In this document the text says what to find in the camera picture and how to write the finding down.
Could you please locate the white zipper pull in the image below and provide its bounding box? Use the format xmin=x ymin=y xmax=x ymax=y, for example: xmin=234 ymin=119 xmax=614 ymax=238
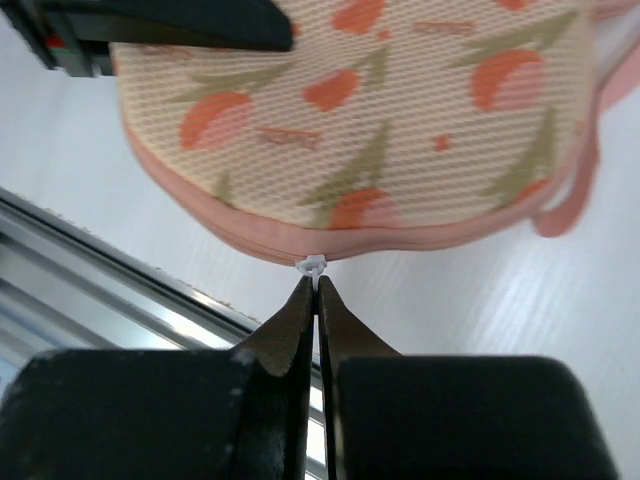
xmin=295 ymin=255 xmax=327 ymax=293

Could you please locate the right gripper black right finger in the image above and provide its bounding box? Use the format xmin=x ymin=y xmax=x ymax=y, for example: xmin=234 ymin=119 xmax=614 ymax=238
xmin=317 ymin=277 xmax=618 ymax=479

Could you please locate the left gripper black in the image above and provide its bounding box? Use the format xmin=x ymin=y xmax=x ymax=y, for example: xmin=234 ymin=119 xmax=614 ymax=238
xmin=1 ymin=0 xmax=294 ymax=77

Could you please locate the peach floral laundry bag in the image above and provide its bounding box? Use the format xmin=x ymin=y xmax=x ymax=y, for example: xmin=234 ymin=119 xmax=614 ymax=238
xmin=110 ymin=1 xmax=639 ymax=265

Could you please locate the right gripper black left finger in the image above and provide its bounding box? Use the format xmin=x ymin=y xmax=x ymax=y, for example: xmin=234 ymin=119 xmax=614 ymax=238
xmin=1 ymin=277 xmax=314 ymax=479

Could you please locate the aluminium mounting rail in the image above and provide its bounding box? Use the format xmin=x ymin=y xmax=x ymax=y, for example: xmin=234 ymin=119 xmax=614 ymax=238
xmin=1 ymin=192 xmax=328 ymax=479

